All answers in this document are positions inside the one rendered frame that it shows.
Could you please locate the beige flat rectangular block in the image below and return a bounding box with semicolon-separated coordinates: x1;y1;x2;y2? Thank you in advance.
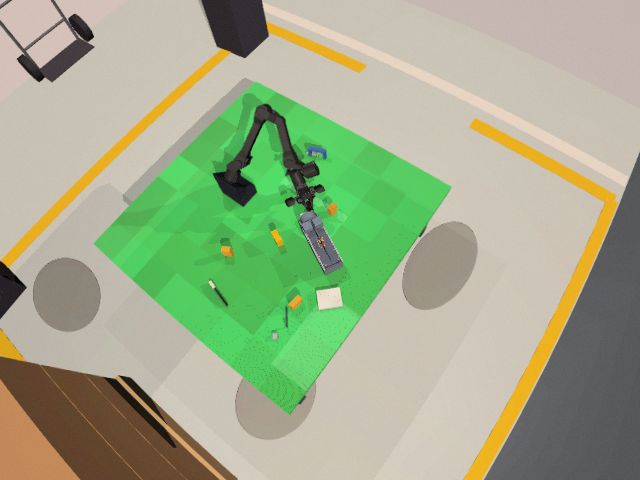
316;287;343;311

